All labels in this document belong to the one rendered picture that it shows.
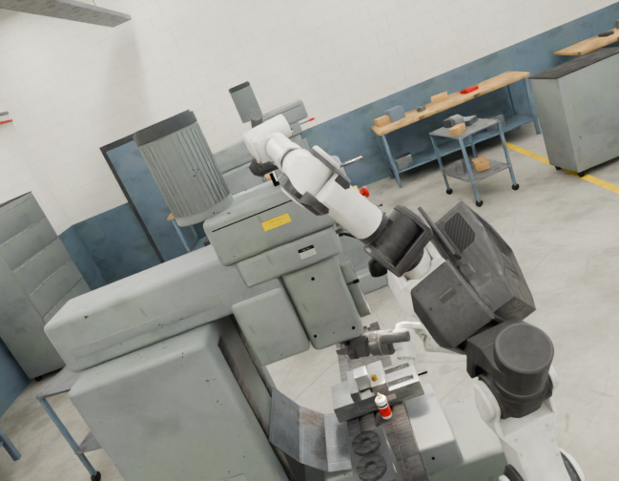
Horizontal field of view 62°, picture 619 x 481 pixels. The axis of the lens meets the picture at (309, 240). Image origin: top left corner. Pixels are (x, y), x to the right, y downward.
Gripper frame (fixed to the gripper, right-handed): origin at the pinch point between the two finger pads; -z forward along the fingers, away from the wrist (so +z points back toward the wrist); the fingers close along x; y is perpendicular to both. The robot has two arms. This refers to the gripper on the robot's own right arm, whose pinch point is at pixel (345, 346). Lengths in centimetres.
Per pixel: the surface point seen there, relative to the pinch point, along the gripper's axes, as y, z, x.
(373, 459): 11.8, 18.2, 40.1
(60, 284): 31, -498, -237
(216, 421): -4, -32, 40
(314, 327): -17.0, -1.1, 11.7
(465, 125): 39, -23, -457
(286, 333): -19.7, -8.4, 17.3
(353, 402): 24.5, -6.3, 1.7
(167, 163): -85, -19, 20
